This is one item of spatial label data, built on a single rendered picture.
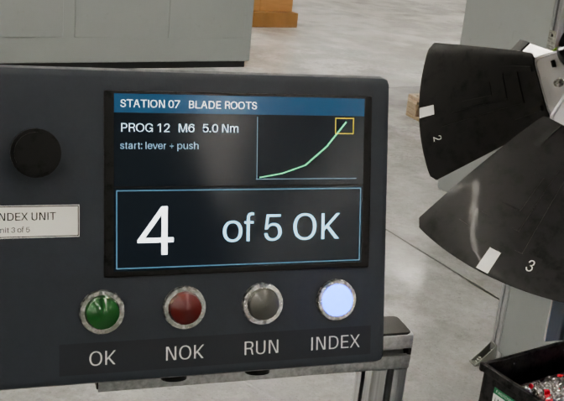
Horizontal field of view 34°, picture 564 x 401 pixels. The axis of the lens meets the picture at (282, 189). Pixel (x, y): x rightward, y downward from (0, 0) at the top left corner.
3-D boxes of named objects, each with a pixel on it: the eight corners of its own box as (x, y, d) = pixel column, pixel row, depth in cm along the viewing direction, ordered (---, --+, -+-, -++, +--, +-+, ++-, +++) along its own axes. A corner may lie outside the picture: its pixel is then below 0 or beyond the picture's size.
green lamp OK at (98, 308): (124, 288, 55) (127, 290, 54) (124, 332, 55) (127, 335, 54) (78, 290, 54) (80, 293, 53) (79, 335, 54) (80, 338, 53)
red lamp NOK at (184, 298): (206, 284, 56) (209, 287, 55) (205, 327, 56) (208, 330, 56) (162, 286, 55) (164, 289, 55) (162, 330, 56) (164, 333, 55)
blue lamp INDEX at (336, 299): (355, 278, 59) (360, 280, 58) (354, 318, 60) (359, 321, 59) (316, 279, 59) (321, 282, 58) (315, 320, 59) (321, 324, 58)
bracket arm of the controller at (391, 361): (393, 349, 73) (398, 315, 72) (409, 368, 70) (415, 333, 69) (91, 371, 65) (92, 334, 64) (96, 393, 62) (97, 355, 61)
